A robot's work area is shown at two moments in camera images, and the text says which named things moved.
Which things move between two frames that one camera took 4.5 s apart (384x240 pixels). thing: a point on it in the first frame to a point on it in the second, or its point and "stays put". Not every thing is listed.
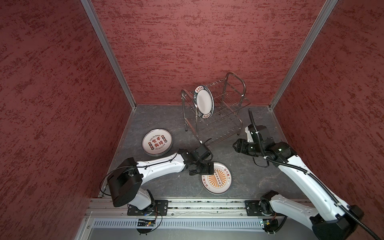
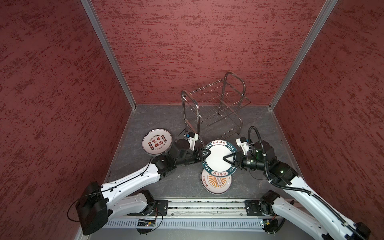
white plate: x=204 y=102 to x=214 y=164
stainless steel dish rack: x=215 y=109 stays put
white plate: x=220 y=181 stays put
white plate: x=157 y=142 stays put
